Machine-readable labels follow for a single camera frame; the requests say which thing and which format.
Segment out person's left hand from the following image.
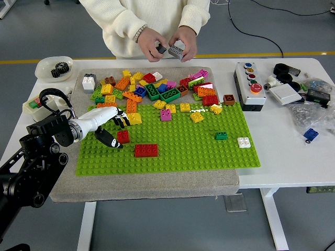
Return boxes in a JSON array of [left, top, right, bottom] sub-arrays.
[[169, 25, 197, 63]]

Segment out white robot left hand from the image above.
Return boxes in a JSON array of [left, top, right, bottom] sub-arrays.
[[77, 106, 131, 149]]

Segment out person's right hand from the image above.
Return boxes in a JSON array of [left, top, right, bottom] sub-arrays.
[[137, 27, 168, 63]]

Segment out light grey studded brick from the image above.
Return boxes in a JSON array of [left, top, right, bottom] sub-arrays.
[[167, 44, 185, 61]]

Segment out yellow arched brick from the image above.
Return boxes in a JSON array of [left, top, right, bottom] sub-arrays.
[[125, 113, 143, 126]]

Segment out red two-by-four brick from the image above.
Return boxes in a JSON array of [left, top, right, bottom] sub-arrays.
[[134, 144, 159, 158]]

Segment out white and grey brick stack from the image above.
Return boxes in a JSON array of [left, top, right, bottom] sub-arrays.
[[82, 73, 97, 94]]

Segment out orange long curved brick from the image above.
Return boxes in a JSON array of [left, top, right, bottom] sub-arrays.
[[122, 90, 143, 102]]

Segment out lime green long brick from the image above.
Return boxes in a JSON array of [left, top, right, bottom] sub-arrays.
[[187, 77, 205, 91]]

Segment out long red sloped brick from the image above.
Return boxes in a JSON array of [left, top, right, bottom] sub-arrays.
[[193, 82, 213, 93]]

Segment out brown hollow brick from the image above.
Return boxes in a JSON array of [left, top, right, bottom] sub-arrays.
[[176, 84, 189, 97]]

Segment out green hollow brick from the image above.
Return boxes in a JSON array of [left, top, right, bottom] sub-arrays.
[[159, 87, 181, 103], [146, 83, 161, 101]]

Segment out glossy red brick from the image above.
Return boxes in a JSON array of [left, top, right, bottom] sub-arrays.
[[202, 95, 219, 107]]

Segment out green studded baseplate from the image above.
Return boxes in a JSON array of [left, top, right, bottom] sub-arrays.
[[74, 101, 262, 177]]

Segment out person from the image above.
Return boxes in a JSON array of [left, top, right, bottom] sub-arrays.
[[78, 0, 211, 63]]

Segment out white printed tube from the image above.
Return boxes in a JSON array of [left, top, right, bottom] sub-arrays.
[[53, 87, 73, 106]]

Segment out black metal gears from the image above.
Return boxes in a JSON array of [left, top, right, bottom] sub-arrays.
[[50, 61, 70, 79]]

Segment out white plastic bowl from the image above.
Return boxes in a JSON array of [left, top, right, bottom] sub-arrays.
[[35, 55, 74, 84]]

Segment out grey-brown fabric mat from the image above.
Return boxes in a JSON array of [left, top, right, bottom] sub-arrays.
[[49, 66, 241, 203]]

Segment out white pushbutton control box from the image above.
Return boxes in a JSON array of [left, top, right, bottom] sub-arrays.
[[233, 61, 267, 112]]

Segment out white cylinder metal tip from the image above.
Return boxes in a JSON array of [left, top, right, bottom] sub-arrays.
[[263, 75, 284, 92]]

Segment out small clear-lidded black box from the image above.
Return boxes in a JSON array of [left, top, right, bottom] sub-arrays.
[[287, 65, 302, 77]]

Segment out white table leg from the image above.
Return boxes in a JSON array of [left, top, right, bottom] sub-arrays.
[[260, 187, 290, 251], [76, 201, 97, 251]]

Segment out clear bag blue parts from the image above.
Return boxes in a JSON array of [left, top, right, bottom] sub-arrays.
[[300, 78, 335, 93]]

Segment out clear bag of screws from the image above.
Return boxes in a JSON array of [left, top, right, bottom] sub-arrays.
[[286, 102, 335, 132]]

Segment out black power adapter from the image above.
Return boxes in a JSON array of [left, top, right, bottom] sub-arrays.
[[305, 88, 332, 109]]

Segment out grey metal floor plate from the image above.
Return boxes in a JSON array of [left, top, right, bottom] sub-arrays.
[[224, 193, 248, 213]]

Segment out beaded bracelet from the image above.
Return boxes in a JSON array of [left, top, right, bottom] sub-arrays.
[[132, 24, 148, 44]]

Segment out white red-green switch box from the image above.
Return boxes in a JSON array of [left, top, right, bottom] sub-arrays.
[[22, 94, 60, 121]]

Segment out black floor cable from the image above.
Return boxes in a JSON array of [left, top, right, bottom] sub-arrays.
[[251, 0, 335, 17], [227, 0, 284, 59]]

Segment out white flat wall switch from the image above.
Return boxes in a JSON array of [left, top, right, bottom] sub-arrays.
[[269, 85, 303, 106]]

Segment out white furniture frame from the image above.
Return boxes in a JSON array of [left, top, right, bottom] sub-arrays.
[[0, 0, 17, 20]]

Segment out black cable loop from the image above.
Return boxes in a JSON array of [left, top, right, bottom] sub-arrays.
[[0, 243, 31, 251]]

